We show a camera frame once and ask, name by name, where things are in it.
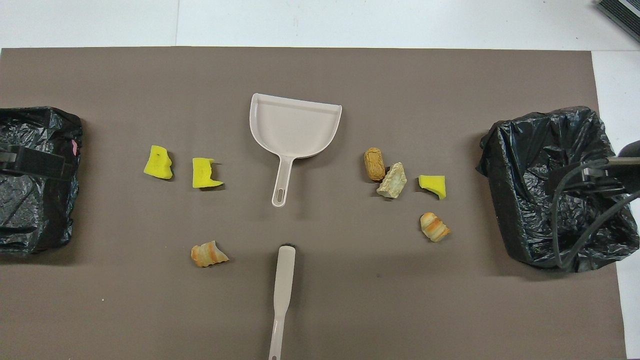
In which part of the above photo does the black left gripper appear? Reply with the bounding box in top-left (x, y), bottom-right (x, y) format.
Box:
top-left (0, 144), bottom-right (68, 179)

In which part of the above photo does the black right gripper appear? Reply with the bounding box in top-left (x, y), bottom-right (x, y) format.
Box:
top-left (547, 141), bottom-right (640, 197)

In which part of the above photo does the notched yellow sponge chunk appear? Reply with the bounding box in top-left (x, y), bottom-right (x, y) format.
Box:
top-left (192, 157), bottom-right (225, 189)

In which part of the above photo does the small yellow sponge chunk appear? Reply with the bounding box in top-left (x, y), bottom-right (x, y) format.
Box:
top-left (418, 174), bottom-right (447, 201)

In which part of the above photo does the striped toy croissant piece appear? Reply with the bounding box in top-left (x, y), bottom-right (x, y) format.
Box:
top-left (190, 240), bottom-right (230, 268)
top-left (419, 212), bottom-right (452, 243)

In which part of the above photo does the pale beige rock-like chunk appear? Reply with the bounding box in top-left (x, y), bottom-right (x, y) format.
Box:
top-left (376, 161), bottom-right (408, 200)

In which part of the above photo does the brown peanut-shaped toy bread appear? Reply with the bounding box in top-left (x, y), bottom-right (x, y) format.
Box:
top-left (363, 147), bottom-right (386, 182)

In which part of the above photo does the beige plastic dustpan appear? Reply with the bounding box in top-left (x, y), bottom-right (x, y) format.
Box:
top-left (249, 93), bottom-right (343, 208)

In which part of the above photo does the beige brush with black bristles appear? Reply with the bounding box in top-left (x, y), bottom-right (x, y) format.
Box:
top-left (267, 244), bottom-right (297, 360)

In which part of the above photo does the black-bagged bin with pink spot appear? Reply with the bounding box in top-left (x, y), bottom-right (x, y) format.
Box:
top-left (0, 106), bottom-right (84, 256)

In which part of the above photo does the dark grey ribbed object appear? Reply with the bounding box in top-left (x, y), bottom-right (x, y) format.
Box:
top-left (596, 0), bottom-right (640, 43)

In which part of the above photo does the brown table mat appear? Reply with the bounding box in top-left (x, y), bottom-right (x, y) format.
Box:
top-left (0, 47), bottom-right (628, 360)

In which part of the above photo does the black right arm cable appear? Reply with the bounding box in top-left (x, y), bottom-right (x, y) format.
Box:
top-left (550, 159), bottom-right (640, 273)

